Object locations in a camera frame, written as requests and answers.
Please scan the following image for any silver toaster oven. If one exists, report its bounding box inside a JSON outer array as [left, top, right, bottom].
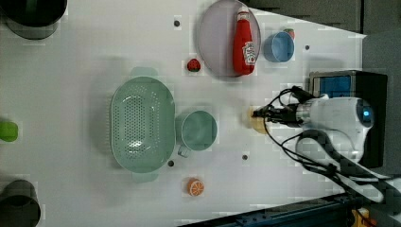
[[308, 70, 388, 168]]

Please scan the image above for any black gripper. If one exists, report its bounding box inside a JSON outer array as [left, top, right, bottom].
[[252, 105, 300, 127]]

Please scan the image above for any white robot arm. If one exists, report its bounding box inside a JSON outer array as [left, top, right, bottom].
[[250, 96, 400, 203]]

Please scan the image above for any red plush ketchup bottle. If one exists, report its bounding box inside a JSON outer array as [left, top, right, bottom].
[[233, 8, 256, 76]]

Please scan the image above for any blue metal frame rail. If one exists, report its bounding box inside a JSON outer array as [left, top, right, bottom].
[[181, 193, 361, 227]]

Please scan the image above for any orange slice toy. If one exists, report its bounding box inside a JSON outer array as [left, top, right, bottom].
[[187, 178, 204, 197]]

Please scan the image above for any red strawberry behind bowl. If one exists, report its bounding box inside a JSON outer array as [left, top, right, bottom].
[[283, 28, 295, 40]]

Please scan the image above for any black round container top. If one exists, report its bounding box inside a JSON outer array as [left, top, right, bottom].
[[1, 0, 68, 40]]

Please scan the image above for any black round container bottom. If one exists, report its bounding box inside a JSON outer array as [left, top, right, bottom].
[[0, 180, 42, 227]]

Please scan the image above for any green colander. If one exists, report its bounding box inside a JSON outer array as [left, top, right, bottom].
[[110, 67, 176, 183]]

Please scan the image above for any green mug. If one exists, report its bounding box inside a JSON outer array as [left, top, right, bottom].
[[176, 111, 218, 158]]

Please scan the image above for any black round container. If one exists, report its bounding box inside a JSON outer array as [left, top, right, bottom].
[[0, 180, 42, 227], [1, 0, 68, 40]]

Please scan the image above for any yellow plush banana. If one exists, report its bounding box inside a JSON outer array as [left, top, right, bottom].
[[247, 106, 269, 134]]

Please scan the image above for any bright green cup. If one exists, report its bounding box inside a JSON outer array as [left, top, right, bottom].
[[0, 122, 18, 142]]

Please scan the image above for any blue bowl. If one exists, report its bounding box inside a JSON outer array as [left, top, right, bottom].
[[263, 31, 294, 62]]

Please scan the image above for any small red strawberry toy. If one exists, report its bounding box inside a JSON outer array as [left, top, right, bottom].
[[186, 59, 201, 72]]

